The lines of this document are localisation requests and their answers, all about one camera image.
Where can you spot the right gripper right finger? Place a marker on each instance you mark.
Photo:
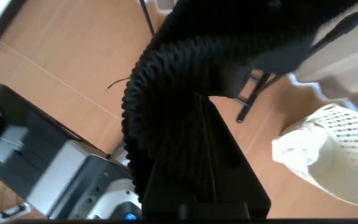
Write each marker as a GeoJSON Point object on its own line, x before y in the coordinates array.
{"type": "Point", "coordinates": [238, 193]}

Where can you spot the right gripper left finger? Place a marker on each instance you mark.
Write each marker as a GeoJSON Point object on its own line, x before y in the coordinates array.
{"type": "Point", "coordinates": [172, 199]}

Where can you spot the black garment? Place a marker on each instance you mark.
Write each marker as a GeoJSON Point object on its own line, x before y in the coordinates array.
{"type": "Point", "coordinates": [182, 62]}

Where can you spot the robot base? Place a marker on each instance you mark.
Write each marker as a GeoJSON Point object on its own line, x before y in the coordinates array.
{"type": "Point", "coordinates": [57, 174]}

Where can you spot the black clothes rack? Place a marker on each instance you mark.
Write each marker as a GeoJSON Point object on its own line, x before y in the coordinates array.
{"type": "Point", "coordinates": [253, 99]}

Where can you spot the white laundry basket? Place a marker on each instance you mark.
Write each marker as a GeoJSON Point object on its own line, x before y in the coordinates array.
{"type": "Point", "coordinates": [346, 149]}

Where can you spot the white garment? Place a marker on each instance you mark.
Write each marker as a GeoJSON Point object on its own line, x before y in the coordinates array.
{"type": "Point", "coordinates": [297, 152]}

